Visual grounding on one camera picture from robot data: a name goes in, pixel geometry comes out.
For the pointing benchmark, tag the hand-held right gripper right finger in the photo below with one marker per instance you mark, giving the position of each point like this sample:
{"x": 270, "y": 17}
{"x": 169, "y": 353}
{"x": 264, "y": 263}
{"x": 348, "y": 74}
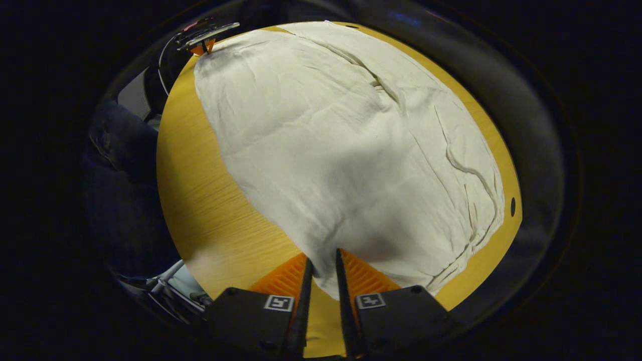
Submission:
{"x": 345, "y": 301}

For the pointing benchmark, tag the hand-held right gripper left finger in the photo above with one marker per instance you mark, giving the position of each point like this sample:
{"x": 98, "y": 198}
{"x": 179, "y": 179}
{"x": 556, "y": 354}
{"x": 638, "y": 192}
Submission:
{"x": 303, "y": 301}

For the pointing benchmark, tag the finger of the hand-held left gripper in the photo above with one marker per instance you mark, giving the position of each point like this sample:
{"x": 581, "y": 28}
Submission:
{"x": 198, "y": 48}
{"x": 210, "y": 45}

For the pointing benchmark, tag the white jeans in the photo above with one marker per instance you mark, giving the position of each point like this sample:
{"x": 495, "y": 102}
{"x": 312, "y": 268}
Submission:
{"x": 326, "y": 125}

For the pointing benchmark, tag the grey panel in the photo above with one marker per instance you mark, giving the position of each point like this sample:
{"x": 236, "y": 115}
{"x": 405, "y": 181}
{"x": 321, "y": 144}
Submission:
{"x": 134, "y": 95}

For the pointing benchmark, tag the person's dark trousers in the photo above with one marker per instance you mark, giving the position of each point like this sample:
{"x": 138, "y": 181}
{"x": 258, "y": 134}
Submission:
{"x": 120, "y": 200}

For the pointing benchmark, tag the white metal frame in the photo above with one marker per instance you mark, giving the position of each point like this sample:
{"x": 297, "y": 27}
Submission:
{"x": 173, "y": 281}

